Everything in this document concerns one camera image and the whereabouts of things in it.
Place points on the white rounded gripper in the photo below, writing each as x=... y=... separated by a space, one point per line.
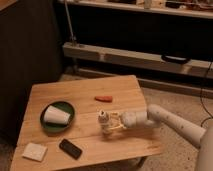
x=129 y=120

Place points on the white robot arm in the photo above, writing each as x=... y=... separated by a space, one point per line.
x=154 y=115

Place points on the orange carrot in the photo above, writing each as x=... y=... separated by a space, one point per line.
x=104 y=98

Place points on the wooden low table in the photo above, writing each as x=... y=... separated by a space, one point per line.
x=85 y=132

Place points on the black smartphone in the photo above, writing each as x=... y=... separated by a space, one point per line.
x=71 y=149

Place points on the white paper cup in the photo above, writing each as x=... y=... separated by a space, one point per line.
x=55 y=115

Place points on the dark green plate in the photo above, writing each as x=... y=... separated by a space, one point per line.
x=53 y=127

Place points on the black object on shelf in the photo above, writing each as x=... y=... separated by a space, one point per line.
x=176 y=60

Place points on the white square sponge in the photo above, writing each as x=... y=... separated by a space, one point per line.
x=34 y=152

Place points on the long wooden shelf bench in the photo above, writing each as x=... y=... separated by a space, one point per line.
x=133 y=59

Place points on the upper wooden shelf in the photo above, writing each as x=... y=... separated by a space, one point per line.
x=129 y=7

